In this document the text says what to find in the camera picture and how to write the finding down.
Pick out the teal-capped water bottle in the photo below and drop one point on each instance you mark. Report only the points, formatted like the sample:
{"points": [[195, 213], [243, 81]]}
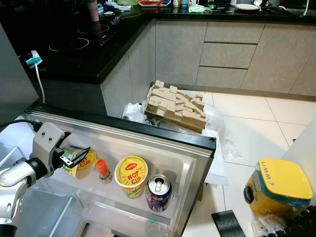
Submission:
{"points": [[153, 229]]}

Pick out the grey kitchen cabinets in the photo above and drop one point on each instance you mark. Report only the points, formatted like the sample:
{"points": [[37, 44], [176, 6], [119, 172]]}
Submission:
{"points": [[247, 54]]}

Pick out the silver fridge door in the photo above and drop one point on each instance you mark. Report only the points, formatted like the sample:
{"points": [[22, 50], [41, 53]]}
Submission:
{"points": [[15, 84], [128, 140]]}

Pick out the white mug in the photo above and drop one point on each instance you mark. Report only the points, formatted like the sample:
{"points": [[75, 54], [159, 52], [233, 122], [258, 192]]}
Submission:
{"points": [[193, 2]]}

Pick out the blue white cloth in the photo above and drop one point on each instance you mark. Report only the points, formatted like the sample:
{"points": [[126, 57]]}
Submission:
{"points": [[117, 5]]}

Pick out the beige cardboard packing insert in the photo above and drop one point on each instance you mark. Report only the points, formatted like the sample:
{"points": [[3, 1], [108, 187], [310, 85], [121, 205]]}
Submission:
{"points": [[175, 106]]}

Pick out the pink cup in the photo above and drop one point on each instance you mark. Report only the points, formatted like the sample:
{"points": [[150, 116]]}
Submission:
{"points": [[92, 10]]}

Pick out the green cloth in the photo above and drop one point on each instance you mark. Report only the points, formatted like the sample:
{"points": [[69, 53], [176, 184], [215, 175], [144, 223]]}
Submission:
{"points": [[200, 9]]}

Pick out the teal white plug adapter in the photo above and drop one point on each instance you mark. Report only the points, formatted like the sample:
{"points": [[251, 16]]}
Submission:
{"points": [[33, 59]]}

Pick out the red tray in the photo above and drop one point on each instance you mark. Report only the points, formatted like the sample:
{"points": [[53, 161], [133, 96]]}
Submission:
{"points": [[154, 2]]}

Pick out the small wooden box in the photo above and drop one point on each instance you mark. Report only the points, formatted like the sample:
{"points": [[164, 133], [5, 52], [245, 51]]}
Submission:
{"points": [[200, 192]]}

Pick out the yellow hot cup noodles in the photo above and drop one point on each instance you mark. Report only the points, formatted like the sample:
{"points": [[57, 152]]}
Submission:
{"points": [[88, 167], [131, 173]]}

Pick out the white plate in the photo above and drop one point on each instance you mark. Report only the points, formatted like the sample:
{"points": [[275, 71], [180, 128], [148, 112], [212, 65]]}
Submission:
{"points": [[248, 6]]}

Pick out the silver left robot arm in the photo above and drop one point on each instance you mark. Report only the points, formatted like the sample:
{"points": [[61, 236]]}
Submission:
{"points": [[15, 177]]}

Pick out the small orange-capped sauce bottle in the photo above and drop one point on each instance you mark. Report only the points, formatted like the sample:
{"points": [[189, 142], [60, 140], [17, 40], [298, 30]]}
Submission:
{"points": [[103, 170]]}

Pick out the black kitchen counter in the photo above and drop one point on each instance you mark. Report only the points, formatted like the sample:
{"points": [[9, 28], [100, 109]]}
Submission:
{"points": [[64, 69]]}

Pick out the white foam board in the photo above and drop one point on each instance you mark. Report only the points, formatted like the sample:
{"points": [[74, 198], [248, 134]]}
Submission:
{"points": [[216, 163]]}

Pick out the purple drink can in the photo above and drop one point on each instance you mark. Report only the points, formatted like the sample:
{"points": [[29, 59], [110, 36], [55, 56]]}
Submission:
{"points": [[158, 192]]}

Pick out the yellow lidded bin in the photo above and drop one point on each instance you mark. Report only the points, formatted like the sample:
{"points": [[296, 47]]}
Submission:
{"points": [[281, 185]]}

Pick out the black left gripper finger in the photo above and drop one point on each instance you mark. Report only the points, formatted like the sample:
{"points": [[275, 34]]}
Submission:
{"points": [[74, 163], [79, 150]]}

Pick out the crumpled clear plastic wrap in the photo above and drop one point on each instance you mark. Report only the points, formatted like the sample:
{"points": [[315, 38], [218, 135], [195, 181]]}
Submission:
{"points": [[271, 226]]}

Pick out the black induction hob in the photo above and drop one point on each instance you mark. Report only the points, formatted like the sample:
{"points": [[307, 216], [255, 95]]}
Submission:
{"points": [[84, 42]]}

